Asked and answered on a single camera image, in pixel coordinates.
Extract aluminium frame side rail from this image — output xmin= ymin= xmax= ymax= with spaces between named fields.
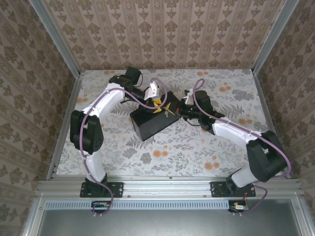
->
xmin=46 ymin=73 xmax=86 ymax=180
xmin=253 ymin=71 xmax=292 ymax=179

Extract floral patterned table cover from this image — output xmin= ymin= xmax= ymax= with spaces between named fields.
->
xmin=56 ymin=69 xmax=287 ymax=177

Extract aluminium frame lower rail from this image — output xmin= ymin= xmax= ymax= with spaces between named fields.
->
xmin=21 ymin=196 xmax=45 ymax=236
xmin=291 ymin=196 xmax=315 ymax=236

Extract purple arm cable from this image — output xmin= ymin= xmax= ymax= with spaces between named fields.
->
xmin=193 ymin=78 xmax=292 ymax=214
xmin=80 ymin=78 xmax=170 ymax=217

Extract aluminium frame cross beam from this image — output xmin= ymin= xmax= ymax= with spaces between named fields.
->
xmin=36 ymin=176 xmax=303 ymax=199

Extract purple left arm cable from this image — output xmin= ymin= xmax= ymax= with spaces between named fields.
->
xmin=80 ymin=78 xmax=170 ymax=217

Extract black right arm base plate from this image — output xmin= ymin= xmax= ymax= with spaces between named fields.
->
xmin=210 ymin=181 xmax=256 ymax=198

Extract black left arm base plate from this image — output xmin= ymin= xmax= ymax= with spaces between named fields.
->
xmin=80 ymin=181 xmax=124 ymax=198

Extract grey metal panel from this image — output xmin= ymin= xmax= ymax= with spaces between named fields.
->
xmin=36 ymin=199 xmax=305 ymax=236

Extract black box with painting print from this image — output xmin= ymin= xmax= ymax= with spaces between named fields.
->
xmin=129 ymin=90 xmax=181 ymax=142

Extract aluminium frame post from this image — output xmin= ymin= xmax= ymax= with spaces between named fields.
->
xmin=29 ymin=0 xmax=82 ymax=77
xmin=252 ymin=0 xmax=300 ymax=74

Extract small connector board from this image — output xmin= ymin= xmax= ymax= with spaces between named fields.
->
xmin=91 ymin=201 xmax=112 ymax=214
xmin=228 ymin=200 xmax=249 ymax=214

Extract white slotted cable duct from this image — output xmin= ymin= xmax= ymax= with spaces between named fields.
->
xmin=45 ymin=199 xmax=247 ymax=210

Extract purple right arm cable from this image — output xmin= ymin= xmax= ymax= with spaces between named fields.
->
xmin=193 ymin=78 xmax=292 ymax=214

